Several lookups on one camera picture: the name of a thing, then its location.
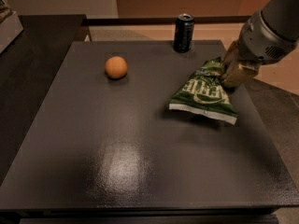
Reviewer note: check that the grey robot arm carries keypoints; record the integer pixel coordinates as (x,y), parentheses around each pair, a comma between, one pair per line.
(283,17)

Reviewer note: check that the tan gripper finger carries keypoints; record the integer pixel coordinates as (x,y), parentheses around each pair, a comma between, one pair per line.
(230,59)
(238,72)

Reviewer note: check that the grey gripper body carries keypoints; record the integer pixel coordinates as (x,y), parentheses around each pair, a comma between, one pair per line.
(261,44)

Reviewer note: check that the orange fruit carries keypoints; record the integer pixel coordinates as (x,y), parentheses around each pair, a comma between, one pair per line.
(116,67)

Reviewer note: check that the green jalapeno chip bag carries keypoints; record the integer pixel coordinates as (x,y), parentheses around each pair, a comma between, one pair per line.
(203,94)

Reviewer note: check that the dark pepsi can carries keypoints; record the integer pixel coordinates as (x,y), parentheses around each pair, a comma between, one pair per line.
(183,33)

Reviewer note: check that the white box with snacks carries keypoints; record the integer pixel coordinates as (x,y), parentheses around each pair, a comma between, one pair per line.
(10,25)

